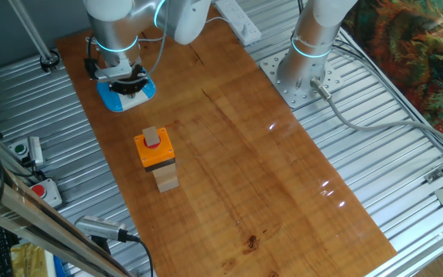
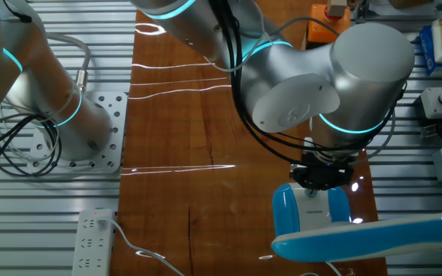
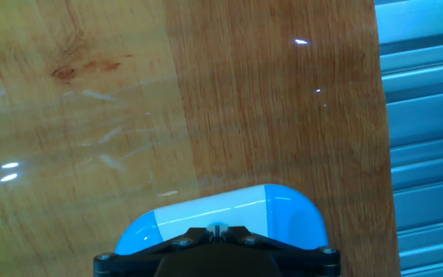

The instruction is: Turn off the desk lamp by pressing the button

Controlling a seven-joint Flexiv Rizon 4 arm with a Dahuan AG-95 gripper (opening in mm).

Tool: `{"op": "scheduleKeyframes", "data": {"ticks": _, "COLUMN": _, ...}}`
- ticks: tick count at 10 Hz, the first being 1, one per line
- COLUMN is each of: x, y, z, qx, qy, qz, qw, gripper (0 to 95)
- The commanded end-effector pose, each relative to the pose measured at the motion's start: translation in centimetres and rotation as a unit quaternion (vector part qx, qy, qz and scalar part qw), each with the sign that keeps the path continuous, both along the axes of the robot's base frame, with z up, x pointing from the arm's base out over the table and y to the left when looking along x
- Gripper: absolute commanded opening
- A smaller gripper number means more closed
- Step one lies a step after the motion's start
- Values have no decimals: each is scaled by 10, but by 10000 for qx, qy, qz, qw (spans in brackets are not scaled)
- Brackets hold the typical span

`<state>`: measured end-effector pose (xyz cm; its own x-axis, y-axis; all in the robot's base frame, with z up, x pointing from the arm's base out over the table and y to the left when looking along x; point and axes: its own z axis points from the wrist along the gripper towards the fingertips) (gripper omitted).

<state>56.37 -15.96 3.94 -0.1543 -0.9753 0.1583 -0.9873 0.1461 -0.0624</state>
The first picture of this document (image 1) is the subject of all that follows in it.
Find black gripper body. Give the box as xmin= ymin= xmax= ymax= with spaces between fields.
xmin=109 ymin=64 xmax=150 ymax=96

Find orange box with red button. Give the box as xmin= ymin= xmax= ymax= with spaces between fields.
xmin=134 ymin=126 xmax=176 ymax=173

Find grey box with green button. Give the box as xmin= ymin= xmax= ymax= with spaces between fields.
xmin=8 ymin=140 xmax=32 ymax=163

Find grey box with red button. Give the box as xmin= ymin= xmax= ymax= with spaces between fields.
xmin=30 ymin=178 xmax=64 ymax=209

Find small wooden block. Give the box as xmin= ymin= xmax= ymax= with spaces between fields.
xmin=142 ymin=125 xmax=162 ymax=148

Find tall wooden block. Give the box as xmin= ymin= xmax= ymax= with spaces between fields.
xmin=152 ymin=163 xmax=181 ymax=194

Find metal pole with black foot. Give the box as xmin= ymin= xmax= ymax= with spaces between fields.
xmin=7 ymin=0 xmax=61 ymax=75

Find white power strip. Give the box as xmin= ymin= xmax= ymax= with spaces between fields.
xmin=214 ymin=0 xmax=263 ymax=47

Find brown wooden board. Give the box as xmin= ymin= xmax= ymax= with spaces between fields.
xmin=55 ymin=6 xmax=398 ymax=277

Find yellow package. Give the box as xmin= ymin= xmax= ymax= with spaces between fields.
xmin=10 ymin=242 xmax=50 ymax=277

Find colourful painted cloth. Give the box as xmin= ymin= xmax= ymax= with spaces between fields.
xmin=342 ymin=0 xmax=443 ymax=138

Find thin white lamp cable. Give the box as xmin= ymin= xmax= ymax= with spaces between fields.
xmin=138 ymin=15 xmax=227 ymax=42

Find green button switch box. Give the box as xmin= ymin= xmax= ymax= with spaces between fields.
xmin=27 ymin=135 xmax=46 ymax=169

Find silver camera with black stand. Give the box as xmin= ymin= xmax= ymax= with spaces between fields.
xmin=74 ymin=214 xmax=130 ymax=255

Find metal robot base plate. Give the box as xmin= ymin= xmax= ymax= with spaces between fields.
xmin=259 ymin=49 xmax=344 ymax=110

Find black camera cable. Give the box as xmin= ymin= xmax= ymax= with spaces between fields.
xmin=124 ymin=233 xmax=155 ymax=277

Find aluminium frame beam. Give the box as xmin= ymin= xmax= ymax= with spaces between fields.
xmin=0 ymin=161 xmax=131 ymax=277

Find grey cable with metal plug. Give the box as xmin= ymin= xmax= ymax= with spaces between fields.
xmin=310 ymin=78 xmax=443 ymax=155

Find small metal bracket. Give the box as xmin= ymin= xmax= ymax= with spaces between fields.
xmin=424 ymin=169 xmax=443 ymax=185

